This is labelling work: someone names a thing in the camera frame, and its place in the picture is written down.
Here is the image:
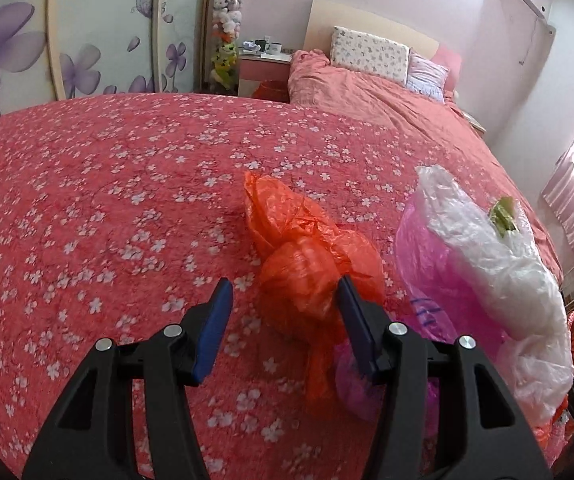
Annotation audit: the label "red mesh bin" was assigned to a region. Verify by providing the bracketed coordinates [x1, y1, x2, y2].
[252, 80, 290, 106]

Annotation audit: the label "cream and pink headboard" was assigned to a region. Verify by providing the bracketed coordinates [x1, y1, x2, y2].
[303, 0, 462, 91]

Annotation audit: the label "pink plastic bag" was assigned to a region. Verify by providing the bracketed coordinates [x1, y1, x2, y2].
[334, 195, 518, 426]

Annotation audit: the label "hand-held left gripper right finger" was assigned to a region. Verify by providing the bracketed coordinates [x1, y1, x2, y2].
[337, 275, 552, 480]

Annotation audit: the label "orange plastic bag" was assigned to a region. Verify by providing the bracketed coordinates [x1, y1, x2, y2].
[243, 171, 385, 413]

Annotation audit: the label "white floral pillow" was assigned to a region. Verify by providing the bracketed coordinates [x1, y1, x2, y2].
[330, 26, 412, 83]

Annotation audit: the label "pink nightstand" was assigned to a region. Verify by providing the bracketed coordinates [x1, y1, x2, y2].
[238, 50, 295, 98]

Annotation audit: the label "cream nightstand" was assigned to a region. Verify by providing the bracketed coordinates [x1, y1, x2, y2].
[462, 110, 486, 136]

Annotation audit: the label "white air conditioner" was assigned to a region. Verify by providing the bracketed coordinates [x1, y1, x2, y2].
[497, 0, 555, 36]

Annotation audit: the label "pink striped pillow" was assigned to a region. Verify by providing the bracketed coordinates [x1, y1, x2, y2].
[407, 53, 450, 101]

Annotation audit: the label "clear plastic bag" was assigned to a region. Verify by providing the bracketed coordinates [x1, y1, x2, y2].
[414, 165, 574, 411]

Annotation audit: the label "green wrapper scrap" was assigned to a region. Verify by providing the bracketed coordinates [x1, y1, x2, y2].
[487, 197, 518, 236]

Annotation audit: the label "red floral bedspread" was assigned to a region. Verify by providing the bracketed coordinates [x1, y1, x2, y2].
[0, 91, 565, 480]

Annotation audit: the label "bed with pink duvet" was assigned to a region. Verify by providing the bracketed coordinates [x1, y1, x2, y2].
[287, 49, 565, 281]

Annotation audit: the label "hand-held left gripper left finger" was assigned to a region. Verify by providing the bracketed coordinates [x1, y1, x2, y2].
[21, 277, 235, 480]

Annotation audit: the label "clear tube of plush toys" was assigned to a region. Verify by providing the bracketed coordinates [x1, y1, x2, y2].
[209, 0, 249, 93]

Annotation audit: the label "wardrobe with purple flowers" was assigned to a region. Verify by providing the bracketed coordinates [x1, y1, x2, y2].
[0, 0, 218, 151]

